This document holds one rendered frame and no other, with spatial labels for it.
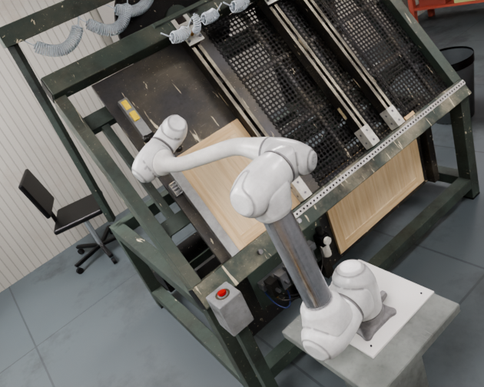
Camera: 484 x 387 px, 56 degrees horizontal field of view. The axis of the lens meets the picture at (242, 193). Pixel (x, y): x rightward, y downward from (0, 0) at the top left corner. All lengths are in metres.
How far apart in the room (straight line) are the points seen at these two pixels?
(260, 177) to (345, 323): 0.62
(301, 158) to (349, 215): 1.62
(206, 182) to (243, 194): 1.01
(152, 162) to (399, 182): 2.02
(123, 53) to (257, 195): 1.34
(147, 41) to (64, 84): 0.47
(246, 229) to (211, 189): 0.27
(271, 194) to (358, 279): 0.55
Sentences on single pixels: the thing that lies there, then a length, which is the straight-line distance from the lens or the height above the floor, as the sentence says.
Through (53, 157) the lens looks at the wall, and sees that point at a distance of 5.10.
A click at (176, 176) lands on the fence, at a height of 1.31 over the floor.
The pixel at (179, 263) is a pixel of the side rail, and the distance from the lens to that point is 2.17.
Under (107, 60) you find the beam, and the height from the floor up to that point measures 1.89.
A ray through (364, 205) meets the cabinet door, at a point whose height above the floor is 0.44.
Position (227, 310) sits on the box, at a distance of 1.99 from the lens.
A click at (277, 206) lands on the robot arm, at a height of 1.48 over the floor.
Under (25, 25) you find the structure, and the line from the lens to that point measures 2.78.
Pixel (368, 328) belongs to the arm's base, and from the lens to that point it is 1.87.
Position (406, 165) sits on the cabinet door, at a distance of 3.34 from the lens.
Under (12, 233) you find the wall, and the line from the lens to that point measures 5.20.
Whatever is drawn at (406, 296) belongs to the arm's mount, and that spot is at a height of 0.76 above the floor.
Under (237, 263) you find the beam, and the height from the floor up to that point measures 0.87.
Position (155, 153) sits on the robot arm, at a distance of 1.73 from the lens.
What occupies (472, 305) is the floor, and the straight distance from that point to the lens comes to 2.96.
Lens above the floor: 2.19
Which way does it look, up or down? 28 degrees down
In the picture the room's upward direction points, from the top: 23 degrees counter-clockwise
